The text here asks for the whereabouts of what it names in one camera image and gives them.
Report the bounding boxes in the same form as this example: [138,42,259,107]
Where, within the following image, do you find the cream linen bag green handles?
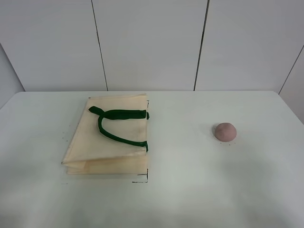
[62,94,149,175]

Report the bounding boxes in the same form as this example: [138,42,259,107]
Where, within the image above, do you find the pink peach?
[212,123,237,142]

